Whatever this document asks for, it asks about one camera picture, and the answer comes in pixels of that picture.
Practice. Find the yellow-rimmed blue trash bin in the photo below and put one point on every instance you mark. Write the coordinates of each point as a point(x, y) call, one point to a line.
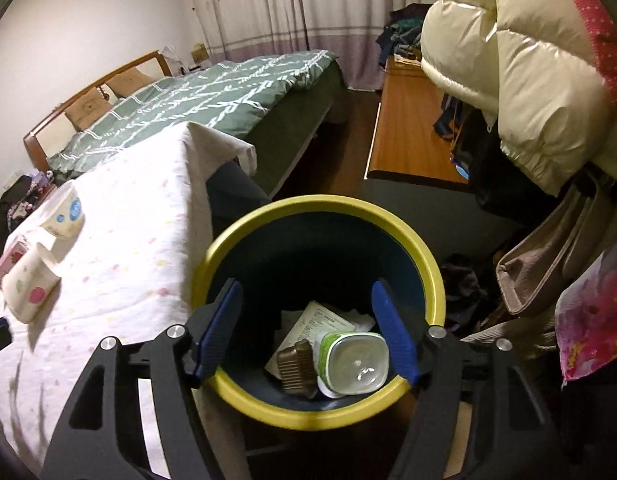
point(313, 204)

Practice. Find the pink strawberry milk carton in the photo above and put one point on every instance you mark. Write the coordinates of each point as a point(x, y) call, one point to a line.
point(9, 260)

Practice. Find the wooden bed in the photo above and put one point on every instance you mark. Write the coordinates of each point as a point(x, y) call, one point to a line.
point(33, 152)

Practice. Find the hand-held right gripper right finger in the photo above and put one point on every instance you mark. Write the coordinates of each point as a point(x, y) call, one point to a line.
point(396, 330)

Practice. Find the dark hanging clothes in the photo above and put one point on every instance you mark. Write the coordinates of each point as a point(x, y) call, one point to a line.
point(488, 160)

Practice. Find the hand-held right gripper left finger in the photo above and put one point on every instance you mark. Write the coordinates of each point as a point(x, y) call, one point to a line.
point(221, 330)

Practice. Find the dark clothes on nightstand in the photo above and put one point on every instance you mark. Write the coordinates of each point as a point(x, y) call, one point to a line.
point(18, 205)

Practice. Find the dotted white tablecloth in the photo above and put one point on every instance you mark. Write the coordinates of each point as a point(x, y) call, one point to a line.
point(138, 220)

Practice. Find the paper cup with pink print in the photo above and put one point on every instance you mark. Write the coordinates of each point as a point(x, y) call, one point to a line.
point(31, 285)

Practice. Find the printed white paper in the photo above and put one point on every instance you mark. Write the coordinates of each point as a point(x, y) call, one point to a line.
point(321, 322)

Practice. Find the white rectangular plastic box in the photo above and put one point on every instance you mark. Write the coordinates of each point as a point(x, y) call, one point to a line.
point(356, 365)

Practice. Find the green plaid blanket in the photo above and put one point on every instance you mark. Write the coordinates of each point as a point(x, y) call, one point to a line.
point(198, 95)

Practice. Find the white plastic tub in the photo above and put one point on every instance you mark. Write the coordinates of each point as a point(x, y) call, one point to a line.
point(63, 215)

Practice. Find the pile of dark clothes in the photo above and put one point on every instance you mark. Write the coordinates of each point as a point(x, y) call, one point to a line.
point(401, 30)

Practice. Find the brown plastic tray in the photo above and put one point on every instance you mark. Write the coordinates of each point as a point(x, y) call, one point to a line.
point(296, 366)

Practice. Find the red quilted jacket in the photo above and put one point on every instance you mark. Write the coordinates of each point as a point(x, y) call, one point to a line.
point(603, 25)

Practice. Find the dark cloth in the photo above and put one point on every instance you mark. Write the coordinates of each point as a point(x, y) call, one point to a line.
point(466, 290)

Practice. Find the wooden desk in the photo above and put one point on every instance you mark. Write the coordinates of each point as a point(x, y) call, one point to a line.
point(408, 130)

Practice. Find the brown pillow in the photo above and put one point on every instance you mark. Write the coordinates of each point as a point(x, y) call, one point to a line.
point(88, 107)
point(131, 83)

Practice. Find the pink floral cloth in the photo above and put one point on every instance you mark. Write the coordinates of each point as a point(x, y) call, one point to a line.
point(593, 320)

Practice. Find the beige handbag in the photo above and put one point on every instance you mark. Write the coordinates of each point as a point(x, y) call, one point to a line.
point(538, 265)

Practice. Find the pink and white curtain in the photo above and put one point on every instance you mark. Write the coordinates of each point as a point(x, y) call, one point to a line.
point(288, 10)

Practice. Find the cream puffer jacket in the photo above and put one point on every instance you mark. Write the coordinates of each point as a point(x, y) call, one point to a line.
point(528, 70)

